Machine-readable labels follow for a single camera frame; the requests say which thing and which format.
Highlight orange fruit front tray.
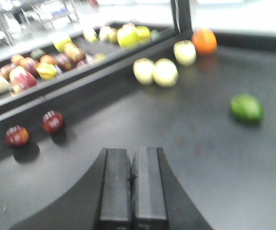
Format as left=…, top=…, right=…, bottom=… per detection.
left=192, top=28, right=217, bottom=55

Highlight green avocado front tray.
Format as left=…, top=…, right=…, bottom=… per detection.
left=230, top=93, right=264, bottom=124

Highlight pale pear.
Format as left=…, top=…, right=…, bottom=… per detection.
left=173, top=40, right=197, bottom=66
left=133, top=58, right=155, bottom=85
left=153, top=58, right=179, bottom=87

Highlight pale pear right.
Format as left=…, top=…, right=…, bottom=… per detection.
left=173, top=40, right=197, bottom=66

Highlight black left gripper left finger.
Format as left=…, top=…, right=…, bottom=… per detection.
left=11, top=148, right=131, bottom=230

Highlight dark red plum left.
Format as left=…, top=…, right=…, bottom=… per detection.
left=5, top=125, right=30, bottom=148

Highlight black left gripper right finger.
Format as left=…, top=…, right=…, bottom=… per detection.
left=131, top=147, right=212, bottom=230

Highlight red apple back tray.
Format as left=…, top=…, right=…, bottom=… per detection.
left=9, top=66, right=37, bottom=87

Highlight pale pear middle upper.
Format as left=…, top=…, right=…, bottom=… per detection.
left=133, top=58, right=155, bottom=85

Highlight yellow starfruit back tray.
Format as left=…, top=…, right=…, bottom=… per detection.
left=36, top=62, right=58, bottom=80

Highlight large green apple right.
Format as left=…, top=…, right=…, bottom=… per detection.
left=117, top=26, right=138, bottom=48

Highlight dark red plum right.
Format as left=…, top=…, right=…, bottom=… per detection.
left=42, top=110, right=65, bottom=134

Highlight black fruit display stand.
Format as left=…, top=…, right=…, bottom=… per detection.
left=0, top=0, right=276, bottom=230

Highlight dark red plum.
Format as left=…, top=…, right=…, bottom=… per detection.
left=42, top=110, right=65, bottom=134
left=5, top=125, right=30, bottom=148

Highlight pale pear middle lower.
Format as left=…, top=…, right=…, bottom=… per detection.
left=153, top=58, right=179, bottom=87

